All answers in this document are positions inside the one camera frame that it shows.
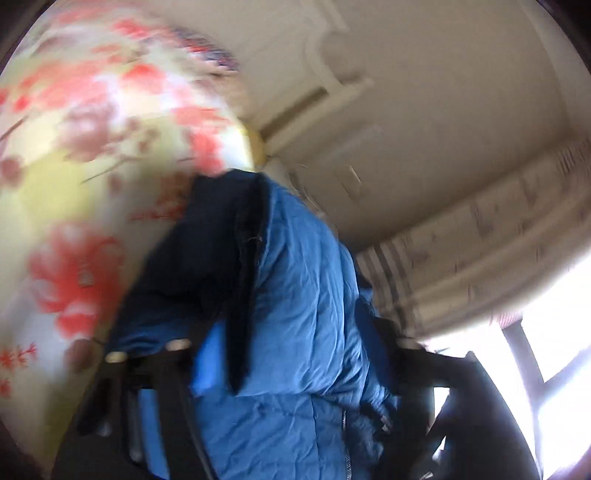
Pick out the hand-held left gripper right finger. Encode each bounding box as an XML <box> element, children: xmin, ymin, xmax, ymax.
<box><xmin>392</xmin><ymin>338</ymin><xmax>542</xmax><ymax>480</ymax></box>

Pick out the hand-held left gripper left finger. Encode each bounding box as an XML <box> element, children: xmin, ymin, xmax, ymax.
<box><xmin>51</xmin><ymin>340</ymin><xmax>219</xmax><ymax>480</ymax></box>

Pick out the blue padded jacket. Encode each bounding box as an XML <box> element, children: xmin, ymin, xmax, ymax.
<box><xmin>108</xmin><ymin>168</ymin><xmax>435</xmax><ymax>480</ymax></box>

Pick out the plaid curtain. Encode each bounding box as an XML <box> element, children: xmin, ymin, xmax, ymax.
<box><xmin>355</xmin><ymin>138</ymin><xmax>591</xmax><ymax>333</ymax></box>

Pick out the floral bed sheet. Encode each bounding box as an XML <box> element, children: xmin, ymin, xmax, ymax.
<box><xmin>0</xmin><ymin>9</ymin><xmax>266</xmax><ymax>467</ymax></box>

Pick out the white ornate headboard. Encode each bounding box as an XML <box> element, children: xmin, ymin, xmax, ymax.
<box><xmin>249</xmin><ymin>18</ymin><xmax>384</xmax><ymax>199</ymax></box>

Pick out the patterned pillow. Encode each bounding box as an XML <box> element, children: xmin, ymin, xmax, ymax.
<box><xmin>173</xmin><ymin>27</ymin><xmax>245</xmax><ymax>77</ymax></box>

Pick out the window frame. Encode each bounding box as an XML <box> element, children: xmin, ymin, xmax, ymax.
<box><xmin>425</xmin><ymin>263</ymin><xmax>591</xmax><ymax>480</ymax></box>

